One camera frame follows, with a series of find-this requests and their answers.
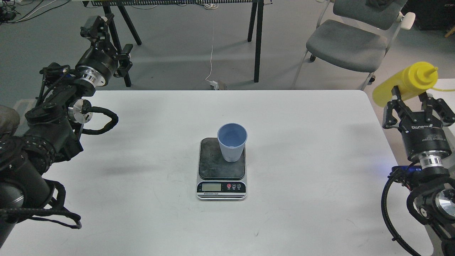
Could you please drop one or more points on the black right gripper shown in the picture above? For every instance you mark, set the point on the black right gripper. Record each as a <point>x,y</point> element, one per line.
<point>423,136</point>

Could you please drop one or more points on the black trestle table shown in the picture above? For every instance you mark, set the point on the black trestle table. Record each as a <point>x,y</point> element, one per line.
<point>255,25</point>

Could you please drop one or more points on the grey office chair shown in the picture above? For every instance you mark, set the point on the grey office chair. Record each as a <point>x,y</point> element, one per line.
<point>353,48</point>

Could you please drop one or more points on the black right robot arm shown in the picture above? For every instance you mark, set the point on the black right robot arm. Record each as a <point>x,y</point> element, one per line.
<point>431,189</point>

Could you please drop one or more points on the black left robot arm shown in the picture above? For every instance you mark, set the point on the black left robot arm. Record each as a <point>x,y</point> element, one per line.
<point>61,115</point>

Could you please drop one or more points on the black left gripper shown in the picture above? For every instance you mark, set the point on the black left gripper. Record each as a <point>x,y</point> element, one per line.
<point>95,65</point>

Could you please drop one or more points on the blue ribbed plastic cup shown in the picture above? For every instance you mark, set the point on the blue ribbed plastic cup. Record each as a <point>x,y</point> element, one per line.
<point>232,138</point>

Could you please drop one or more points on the yellow squeeze bottle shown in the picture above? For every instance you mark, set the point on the yellow squeeze bottle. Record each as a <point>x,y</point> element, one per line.
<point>411,82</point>

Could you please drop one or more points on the digital kitchen scale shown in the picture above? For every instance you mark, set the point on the digital kitchen scale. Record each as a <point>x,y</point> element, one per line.
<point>217,179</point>

